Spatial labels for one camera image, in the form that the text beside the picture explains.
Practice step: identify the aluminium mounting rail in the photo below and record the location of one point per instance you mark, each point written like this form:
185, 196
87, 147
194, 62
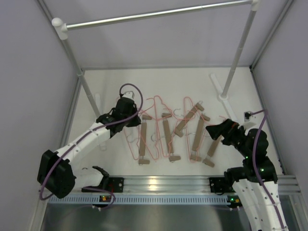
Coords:
166, 185

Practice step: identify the pink wire hanger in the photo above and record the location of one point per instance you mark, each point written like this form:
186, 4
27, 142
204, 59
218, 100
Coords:
204, 120
119, 127
189, 129
155, 137

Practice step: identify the tan clip hanger angled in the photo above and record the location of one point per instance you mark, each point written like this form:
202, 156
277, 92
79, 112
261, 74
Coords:
197, 107

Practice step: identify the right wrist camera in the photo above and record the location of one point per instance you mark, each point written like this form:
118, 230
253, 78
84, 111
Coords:
247, 120

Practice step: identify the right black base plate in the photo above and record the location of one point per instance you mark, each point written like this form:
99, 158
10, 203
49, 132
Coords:
219, 185

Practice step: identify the grey slotted cable duct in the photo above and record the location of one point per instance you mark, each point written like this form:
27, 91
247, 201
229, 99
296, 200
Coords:
146, 199

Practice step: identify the tan clip hanger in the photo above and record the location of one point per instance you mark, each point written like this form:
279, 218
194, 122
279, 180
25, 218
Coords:
168, 138
195, 146
211, 151
142, 141

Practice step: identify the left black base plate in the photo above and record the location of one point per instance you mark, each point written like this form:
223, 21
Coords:
108, 184

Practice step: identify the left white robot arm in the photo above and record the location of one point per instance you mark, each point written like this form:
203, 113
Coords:
60, 171

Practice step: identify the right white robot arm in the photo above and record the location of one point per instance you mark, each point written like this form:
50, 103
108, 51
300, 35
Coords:
256, 182

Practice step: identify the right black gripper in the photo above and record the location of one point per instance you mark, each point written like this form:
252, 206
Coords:
228, 127

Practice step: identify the silver clothes rack rail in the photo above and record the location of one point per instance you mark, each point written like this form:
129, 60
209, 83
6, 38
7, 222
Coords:
137, 17

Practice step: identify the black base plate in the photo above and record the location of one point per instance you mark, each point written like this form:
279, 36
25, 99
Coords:
108, 184
219, 185

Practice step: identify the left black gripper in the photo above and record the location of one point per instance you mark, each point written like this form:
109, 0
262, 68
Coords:
135, 122

